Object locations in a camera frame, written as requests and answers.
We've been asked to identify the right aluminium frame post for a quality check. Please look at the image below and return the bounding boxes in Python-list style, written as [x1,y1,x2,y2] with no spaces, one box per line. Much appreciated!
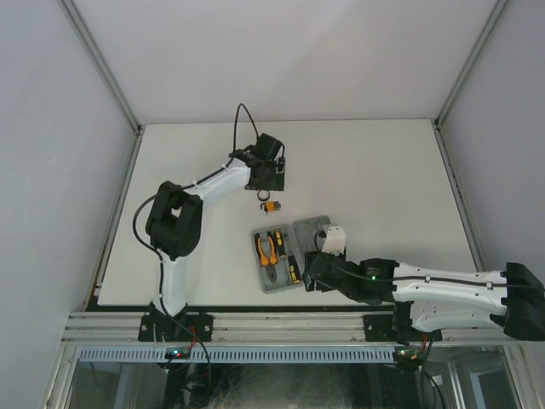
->
[434,0,512,128]

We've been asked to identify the grey slotted cable duct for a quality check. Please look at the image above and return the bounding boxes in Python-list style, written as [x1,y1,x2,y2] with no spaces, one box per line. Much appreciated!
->
[78,346,395,364]

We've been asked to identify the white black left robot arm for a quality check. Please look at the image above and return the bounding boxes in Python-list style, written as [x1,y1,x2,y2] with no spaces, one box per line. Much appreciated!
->
[145,133,285,341]

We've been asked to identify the black electrical tape roll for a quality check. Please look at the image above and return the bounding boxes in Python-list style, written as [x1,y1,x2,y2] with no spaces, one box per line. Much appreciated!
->
[257,190,270,202]

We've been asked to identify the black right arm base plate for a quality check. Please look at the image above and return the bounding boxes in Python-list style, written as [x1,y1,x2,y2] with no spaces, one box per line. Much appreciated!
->
[363,314,433,345]

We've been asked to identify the short yellow black screwdriver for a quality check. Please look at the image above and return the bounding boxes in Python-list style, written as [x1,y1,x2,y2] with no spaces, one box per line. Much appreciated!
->
[288,255,301,284]

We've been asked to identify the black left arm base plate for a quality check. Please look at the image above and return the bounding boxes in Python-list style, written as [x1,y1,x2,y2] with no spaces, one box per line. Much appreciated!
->
[138,313,214,343]

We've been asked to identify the left aluminium frame post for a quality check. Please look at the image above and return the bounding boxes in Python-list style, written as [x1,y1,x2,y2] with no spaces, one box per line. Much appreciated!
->
[57,0,144,133]

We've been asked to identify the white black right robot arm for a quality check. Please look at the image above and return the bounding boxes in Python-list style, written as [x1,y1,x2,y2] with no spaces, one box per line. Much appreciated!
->
[307,252,544,342]

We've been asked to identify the long black yellow screwdriver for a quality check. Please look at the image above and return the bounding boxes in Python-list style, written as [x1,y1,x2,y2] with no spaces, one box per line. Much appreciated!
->
[274,230,286,258]

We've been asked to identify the black left camera cable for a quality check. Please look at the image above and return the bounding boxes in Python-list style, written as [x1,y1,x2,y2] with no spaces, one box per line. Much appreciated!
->
[132,102,263,316]

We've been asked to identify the aluminium frame post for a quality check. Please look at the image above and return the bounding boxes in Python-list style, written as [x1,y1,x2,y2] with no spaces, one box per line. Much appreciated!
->
[57,0,144,133]
[434,0,512,128]

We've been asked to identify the grey plastic tool case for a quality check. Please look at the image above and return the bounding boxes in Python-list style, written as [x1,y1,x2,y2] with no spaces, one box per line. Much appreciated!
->
[251,216,347,294]

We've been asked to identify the aluminium front rail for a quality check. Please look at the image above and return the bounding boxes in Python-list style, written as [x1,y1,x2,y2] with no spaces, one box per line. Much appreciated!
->
[59,309,525,346]

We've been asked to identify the orange hex key set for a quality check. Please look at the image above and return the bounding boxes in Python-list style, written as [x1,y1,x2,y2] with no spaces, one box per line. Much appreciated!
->
[261,201,282,213]

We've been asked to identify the orange black pliers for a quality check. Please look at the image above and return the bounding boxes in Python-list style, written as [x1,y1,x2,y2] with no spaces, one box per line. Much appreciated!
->
[254,233,278,284]

